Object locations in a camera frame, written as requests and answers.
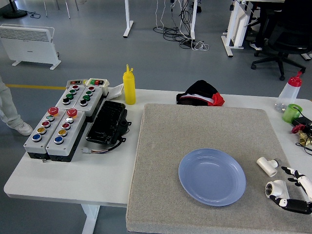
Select grey five-button control box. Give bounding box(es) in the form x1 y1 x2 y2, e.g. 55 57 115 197
23 106 67 160
45 108 86 163

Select white table leg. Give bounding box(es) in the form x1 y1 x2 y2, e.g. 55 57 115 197
81 204 100 234

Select metal chair legs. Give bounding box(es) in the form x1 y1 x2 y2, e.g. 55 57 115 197
43 0 79 19

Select black plastic tray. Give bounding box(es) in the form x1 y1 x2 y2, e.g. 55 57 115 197
85 100 132 145

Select white panel heater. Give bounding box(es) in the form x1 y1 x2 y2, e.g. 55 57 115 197
0 23 61 71

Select grey four-button control box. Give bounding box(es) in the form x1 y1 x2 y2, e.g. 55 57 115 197
55 84 85 113
73 85 104 117

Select black fan base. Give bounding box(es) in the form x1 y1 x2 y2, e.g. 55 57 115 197
2 0 28 19

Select wire bundle white connector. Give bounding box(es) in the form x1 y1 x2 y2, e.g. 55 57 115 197
81 137 126 155

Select person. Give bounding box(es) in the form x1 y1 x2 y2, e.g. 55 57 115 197
0 75 34 136
249 0 291 51

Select small white switch box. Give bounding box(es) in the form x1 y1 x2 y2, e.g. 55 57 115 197
85 78 110 96

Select thin black cable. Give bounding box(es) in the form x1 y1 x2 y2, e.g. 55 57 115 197
294 142 312 156

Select grey-brown table mat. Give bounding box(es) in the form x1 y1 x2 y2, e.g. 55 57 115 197
126 103 312 234

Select yellow squeeze bottle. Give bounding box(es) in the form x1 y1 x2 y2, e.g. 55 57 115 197
122 64 137 105

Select white folded plastic piece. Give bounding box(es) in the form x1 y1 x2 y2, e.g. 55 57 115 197
107 83 125 100

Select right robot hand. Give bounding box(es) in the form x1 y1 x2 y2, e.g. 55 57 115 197
269 166 312 215

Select white elbow fitting metal thread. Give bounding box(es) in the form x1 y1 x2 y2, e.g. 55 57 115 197
265 179 290 199

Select black rectangular box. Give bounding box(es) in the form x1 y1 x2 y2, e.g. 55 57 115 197
291 116 312 130

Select brass valve red handle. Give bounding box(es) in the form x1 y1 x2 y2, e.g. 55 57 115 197
291 123 312 147

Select white desk leg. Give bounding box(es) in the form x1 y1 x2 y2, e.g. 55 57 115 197
123 0 134 38
189 0 198 40

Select black office chair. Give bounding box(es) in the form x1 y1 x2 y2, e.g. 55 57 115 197
251 9 312 81

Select blue round plate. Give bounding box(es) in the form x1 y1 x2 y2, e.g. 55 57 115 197
178 148 247 207

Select black floor cable tangle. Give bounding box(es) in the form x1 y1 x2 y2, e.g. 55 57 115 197
153 0 198 49

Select white tee pipe fitting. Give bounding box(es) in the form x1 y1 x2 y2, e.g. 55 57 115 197
256 156 283 177

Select white desk frame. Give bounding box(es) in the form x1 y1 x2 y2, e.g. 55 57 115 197
221 0 286 58

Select clear squeeze bottle red cap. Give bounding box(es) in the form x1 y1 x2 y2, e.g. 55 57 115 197
274 70 303 113

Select small grey switch box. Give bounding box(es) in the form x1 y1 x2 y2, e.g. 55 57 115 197
66 79 89 89

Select green translucent cup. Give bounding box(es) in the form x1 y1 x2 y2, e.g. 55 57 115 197
282 103 303 123

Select black and red cloth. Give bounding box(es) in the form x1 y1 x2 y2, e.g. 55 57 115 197
176 79 225 107

